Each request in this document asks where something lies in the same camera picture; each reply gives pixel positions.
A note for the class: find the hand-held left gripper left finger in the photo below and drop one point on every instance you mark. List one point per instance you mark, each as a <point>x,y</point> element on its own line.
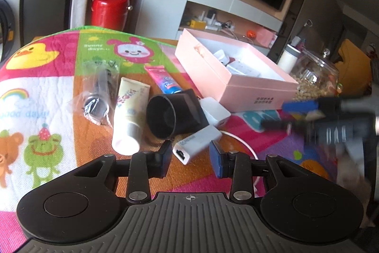
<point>162,161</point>

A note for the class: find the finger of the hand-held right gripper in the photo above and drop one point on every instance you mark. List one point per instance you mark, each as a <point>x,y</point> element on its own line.
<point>284,124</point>
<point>299,106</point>

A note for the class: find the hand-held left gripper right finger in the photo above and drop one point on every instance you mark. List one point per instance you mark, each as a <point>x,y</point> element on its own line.
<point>215,158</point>

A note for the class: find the white charger block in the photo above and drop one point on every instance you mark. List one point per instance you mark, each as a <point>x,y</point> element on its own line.
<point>214,112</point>

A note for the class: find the pink cardboard box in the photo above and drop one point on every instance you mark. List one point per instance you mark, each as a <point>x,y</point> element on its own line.
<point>251,90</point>

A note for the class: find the black dryer nozzle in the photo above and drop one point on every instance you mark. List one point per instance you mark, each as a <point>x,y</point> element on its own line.
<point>165,113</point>

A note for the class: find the cream lotion tube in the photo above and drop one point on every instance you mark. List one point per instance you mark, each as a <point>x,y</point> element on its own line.
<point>130,110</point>

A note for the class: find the pink toothpaste tube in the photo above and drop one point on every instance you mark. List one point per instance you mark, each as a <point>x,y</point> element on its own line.
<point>164,78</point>

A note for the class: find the black item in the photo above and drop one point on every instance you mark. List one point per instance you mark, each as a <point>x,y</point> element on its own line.
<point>96,93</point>

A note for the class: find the glass jar of beans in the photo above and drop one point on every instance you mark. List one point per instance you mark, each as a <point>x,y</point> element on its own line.
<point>316,75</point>

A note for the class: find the white cylindrical bottle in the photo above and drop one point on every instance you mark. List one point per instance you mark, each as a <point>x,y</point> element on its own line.
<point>288,59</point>

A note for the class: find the white packet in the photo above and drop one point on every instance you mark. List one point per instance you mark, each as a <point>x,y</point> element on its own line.
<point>244,69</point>

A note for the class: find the small pink box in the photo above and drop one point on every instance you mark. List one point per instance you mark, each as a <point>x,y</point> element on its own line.
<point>266,36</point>

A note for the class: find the orange pumpkin toy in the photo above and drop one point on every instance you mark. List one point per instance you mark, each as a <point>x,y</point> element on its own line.
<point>251,34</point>

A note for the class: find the white plug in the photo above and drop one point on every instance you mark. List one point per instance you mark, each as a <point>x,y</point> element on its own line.
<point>222,56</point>

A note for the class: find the colourful cartoon mat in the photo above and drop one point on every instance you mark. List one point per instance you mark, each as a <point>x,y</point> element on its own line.
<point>41,99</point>

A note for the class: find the red canister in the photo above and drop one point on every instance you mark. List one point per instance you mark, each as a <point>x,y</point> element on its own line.
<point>109,11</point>

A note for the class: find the white washing machine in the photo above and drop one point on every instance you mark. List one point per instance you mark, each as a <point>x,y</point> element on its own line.
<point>9,4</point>

